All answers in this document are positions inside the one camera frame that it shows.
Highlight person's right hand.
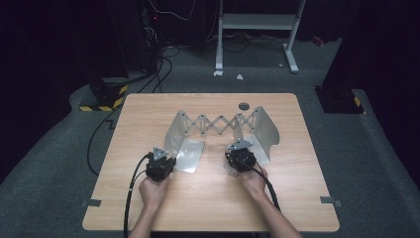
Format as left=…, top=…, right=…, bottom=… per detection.
left=238, top=167, right=268, bottom=200

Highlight person's left hand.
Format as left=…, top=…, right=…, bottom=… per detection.
left=138, top=174, right=171, bottom=210

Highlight black cable bundle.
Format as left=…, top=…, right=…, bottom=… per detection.
left=206, top=31, right=288, bottom=54

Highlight grey tape strip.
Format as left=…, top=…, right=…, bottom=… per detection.
left=81, top=198, right=102, bottom=208
left=319, top=195, right=343, bottom=208

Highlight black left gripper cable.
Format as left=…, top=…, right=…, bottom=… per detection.
left=122, top=152, right=152, bottom=238

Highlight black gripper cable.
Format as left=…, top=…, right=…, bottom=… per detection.
left=122, top=152, right=152, bottom=238
left=251, top=164, right=282, bottom=212

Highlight expandable grey metal book stand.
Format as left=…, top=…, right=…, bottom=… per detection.
left=163, top=106, right=281, bottom=175

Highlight black yellow striped base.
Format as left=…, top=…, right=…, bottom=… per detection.
left=78, top=77, right=129, bottom=113
left=315, top=86, right=367, bottom=115

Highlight thin white hanging cable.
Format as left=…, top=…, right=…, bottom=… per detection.
left=148, top=0, right=196, bottom=23

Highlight black floor cable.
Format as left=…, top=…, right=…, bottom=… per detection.
left=86, top=46, right=182, bottom=177

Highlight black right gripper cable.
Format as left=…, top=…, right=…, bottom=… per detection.
left=251, top=164, right=282, bottom=212

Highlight white metal stand frame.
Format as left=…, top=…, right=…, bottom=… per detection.
left=215, top=0, right=306, bottom=74

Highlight dark equipment rack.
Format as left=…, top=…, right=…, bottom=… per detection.
left=105, top=0, right=163, bottom=75

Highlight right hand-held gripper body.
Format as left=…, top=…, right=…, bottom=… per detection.
left=225, top=138, right=259, bottom=174

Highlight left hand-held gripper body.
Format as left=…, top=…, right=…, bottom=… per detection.
left=145, top=147, right=174, bottom=182

